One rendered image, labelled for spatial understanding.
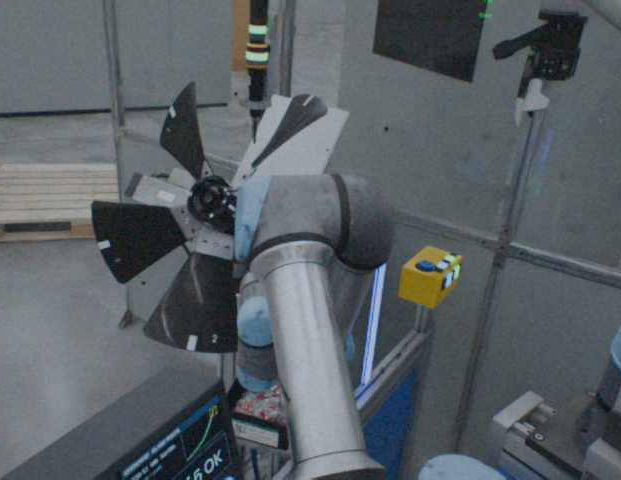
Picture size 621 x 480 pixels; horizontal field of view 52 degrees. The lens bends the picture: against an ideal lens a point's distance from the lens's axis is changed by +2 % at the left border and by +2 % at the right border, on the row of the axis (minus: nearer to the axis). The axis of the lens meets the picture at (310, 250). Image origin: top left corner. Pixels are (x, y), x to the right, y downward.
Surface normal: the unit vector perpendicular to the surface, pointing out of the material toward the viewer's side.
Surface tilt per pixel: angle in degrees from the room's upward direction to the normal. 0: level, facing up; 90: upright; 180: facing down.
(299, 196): 36
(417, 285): 90
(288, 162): 50
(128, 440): 15
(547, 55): 90
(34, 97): 90
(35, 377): 0
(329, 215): 69
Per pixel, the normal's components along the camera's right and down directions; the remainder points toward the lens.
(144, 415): -0.15, -0.94
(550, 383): -0.55, 0.34
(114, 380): 0.07, -0.89
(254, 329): 0.07, 0.45
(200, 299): 0.29, -0.23
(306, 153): -0.37, -0.31
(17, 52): 0.50, 0.42
